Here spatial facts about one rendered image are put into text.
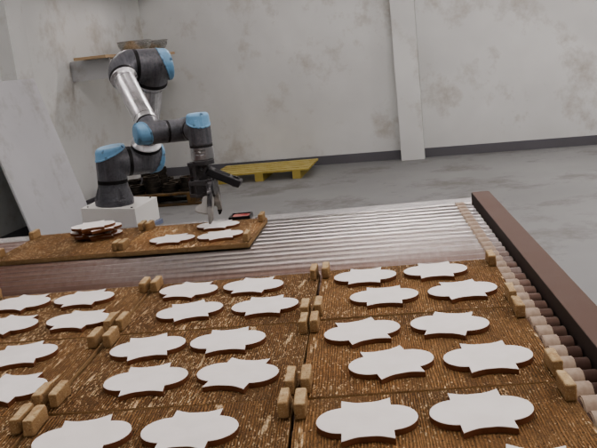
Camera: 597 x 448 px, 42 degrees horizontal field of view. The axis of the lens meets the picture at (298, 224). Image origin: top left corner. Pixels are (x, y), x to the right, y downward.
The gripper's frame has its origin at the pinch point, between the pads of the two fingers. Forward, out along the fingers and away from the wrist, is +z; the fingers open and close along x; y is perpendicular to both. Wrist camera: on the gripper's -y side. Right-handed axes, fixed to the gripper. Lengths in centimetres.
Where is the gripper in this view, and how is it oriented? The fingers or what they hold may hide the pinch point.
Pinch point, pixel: (217, 219)
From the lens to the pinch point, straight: 256.0
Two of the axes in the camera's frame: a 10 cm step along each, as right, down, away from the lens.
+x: -1.1, 2.3, -9.7
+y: -9.9, 0.8, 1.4
